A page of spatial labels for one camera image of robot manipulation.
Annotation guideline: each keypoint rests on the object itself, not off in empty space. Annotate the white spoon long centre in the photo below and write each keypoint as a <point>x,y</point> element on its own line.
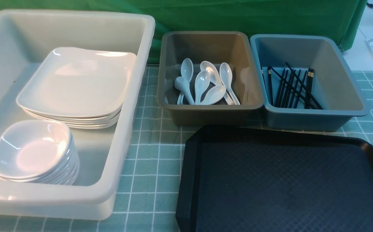
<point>215,79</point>

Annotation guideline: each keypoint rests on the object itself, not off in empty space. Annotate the green cloth backdrop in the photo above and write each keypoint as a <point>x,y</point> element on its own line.
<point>334,19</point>

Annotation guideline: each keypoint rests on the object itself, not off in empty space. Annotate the lower stacked white bowls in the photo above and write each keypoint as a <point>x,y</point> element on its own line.
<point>64,175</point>

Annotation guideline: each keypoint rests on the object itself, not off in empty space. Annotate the black chopstick in bin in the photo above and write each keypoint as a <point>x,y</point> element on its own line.
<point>270,86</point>

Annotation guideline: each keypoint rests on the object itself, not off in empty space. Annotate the white square rice plate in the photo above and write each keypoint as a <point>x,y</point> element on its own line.
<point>78,83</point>

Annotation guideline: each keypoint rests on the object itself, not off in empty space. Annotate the brown plastic bin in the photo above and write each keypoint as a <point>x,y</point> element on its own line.
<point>231,47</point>

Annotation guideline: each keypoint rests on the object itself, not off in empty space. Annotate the large white plastic bin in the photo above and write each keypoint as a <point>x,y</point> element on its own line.
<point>26,38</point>

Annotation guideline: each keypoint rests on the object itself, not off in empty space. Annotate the green checkered tablecloth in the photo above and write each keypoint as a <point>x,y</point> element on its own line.
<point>147,191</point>

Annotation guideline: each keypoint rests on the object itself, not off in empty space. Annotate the bottom stacked white plate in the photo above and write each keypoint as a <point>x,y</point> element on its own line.
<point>89,127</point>

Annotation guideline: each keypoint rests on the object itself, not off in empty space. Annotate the white bowl tray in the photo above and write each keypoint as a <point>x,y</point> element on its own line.
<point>32,148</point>

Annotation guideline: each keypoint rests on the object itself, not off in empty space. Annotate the black chopstick gold tip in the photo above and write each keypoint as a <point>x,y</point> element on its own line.
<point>308,104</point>

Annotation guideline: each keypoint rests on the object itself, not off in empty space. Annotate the blue plastic bin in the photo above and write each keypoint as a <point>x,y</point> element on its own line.
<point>334,86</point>

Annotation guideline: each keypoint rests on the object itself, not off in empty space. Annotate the black serving tray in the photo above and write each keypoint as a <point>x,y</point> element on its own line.
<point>250,180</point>

